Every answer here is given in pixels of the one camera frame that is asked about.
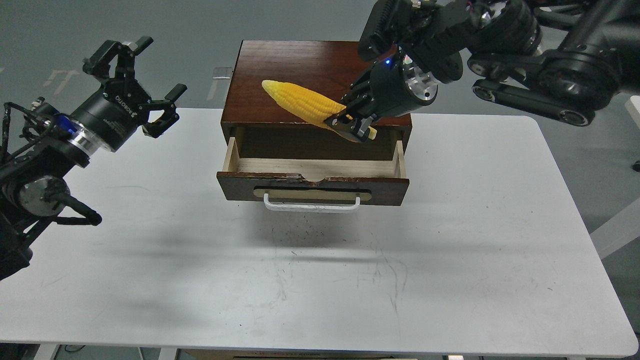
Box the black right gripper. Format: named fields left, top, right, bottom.
left=324, top=57, right=439, bottom=143

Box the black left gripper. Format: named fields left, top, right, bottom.
left=70, top=36, right=188, bottom=152

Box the yellow corn cob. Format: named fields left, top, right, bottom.
left=261, top=79, right=346, bottom=137

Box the wooden drawer with white handle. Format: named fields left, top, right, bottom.
left=216, top=137, right=410, bottom=214

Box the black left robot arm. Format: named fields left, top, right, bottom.
left=0, top=36, right=187, bottom=280

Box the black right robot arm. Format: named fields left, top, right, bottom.
left=323, top=0, right=640, bottom=142

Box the dark wooden drawer cabinet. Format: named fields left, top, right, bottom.
left=220, top=40, right=413, bottom=161

